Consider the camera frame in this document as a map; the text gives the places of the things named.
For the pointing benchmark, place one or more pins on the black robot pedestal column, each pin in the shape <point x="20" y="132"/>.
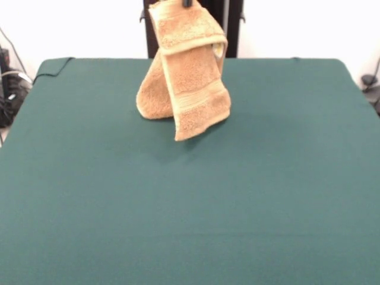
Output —
<point x="233" y="29"/>

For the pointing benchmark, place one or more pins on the black power adapter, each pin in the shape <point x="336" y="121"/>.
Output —
<point x="368" y="80"/>

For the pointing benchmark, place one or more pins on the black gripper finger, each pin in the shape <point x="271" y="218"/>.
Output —
<point x="187" y="2"/>

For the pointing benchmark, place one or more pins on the tan terry towel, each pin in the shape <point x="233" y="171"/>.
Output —
<point x="193" y="89"/>

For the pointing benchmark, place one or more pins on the dark green table cloth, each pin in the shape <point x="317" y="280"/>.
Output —
<point x="118" y="193"/>

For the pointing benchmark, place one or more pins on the small black wall device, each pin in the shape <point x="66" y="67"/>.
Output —
<point x="4" y="56"/>

